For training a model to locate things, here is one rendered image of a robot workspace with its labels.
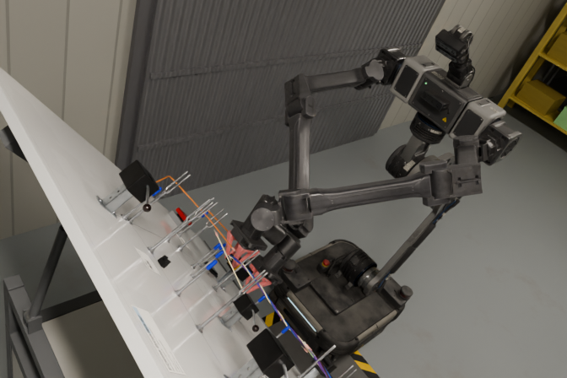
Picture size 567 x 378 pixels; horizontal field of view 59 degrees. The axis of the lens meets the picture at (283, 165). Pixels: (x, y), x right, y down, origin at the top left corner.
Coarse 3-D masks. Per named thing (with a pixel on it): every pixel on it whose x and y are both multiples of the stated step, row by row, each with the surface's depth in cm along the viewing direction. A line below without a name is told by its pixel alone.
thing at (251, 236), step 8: (248, 216) 127; (232, 224) 129; (240, 224) 130; (248, 224) 125; (240, 232) 126; (248, 232) 125; (256, 232) 125; (248, 240) 123; (256, 240) 126; (264, 248) 127
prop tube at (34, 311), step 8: (64, 232) 104; (56, 240) 105; (64, 240) 106; (56, 248) 106; (56, 256) 107; (48, 264) 108; (56, 264) 109; (48, 272) 109; (40, 280) 111; (48, 280) 111; (40, 288) 112; (40, 296) 113; (32, 304) 115; (40, 304) 115; (24, 312) 117; (32, 312) 115
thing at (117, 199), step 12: (132, 168) 85; (144, 168) 86; (132, 180) 82; (144, 180) 82; (120, 192) 83; (132, 192) 82; (144, 192) 83; (108, 204) 83; (120, 204) 84; (144, 204) 79
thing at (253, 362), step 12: (264, 336) 74; (252, 348) 74; (264, 348) 73; (276, 348) 72; (252, 360) 74; (264, 360) 72; (276, 360) 71; (288, 360) 72; (240, 372) 73; (252, 372) 73; (264, 372) 71; (276, 372) 72
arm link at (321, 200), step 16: (416, 176) 126; (304, 192) 124; (320, 192) 123; (336, 192) 124; (352, 192) 124; (368, 192) 124; (384, 192) 125; (400, 192) 125; (416, 192) 126; (288, 208) 124; (304, 208) 124; (320, 208) 124; (336, 208) 125
